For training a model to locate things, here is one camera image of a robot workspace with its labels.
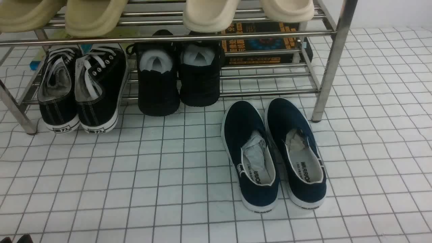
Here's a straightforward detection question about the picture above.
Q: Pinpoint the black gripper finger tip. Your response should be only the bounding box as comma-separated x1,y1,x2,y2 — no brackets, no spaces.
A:
0,234,33,243

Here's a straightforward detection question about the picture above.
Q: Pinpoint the black lace-up sneaker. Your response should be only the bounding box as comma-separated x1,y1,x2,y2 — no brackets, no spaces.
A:
37,45,83,134
74,43,130,134

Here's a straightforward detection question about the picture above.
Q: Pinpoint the metal shoe rack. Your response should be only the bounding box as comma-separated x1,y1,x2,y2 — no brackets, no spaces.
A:
1,0,357,135

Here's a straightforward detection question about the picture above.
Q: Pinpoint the yellow blue box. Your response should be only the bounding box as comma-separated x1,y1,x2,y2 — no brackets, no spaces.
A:
29,27,139,71

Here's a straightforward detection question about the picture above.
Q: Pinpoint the black knit shoe left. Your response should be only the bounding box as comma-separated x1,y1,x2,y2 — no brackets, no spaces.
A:
126,42,180,117

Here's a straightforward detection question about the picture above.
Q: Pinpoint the black knit shoe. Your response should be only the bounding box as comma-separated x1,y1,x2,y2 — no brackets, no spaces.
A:
126,42,180,117
178,39,225,107

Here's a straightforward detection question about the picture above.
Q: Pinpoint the olive foam slipper far left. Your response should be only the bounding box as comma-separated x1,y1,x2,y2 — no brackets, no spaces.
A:
0,0,67,33

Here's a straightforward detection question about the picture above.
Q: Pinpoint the olive foam slipper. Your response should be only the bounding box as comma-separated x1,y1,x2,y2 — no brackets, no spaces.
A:
0,0,67,33
65,0,128,37

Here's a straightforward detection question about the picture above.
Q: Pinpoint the navy slip-on shoe left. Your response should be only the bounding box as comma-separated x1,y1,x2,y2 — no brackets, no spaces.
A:
221,100,280,213

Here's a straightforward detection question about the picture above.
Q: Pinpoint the navy slip-on shoe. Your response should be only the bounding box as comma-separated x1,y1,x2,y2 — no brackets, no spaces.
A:
264,98,327,209
221,100,280,213

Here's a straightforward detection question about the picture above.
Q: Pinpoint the black knit shoe right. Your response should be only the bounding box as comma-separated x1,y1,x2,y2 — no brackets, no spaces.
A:
178,39,225,107

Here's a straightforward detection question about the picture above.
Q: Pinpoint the cream foam slipper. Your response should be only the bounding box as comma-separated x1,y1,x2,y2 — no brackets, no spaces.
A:
183,0,240,33
260,0,315,23

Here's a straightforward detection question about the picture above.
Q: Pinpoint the navy slip-on shoe right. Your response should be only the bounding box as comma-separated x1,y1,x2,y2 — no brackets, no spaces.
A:
264,98,327,209

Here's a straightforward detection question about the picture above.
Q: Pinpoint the black orange box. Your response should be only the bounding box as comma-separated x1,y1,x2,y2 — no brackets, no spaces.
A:
218,22,299,66

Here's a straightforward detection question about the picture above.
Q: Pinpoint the cream foam slipper far right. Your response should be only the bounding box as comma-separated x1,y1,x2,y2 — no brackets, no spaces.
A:
260,0,315,23

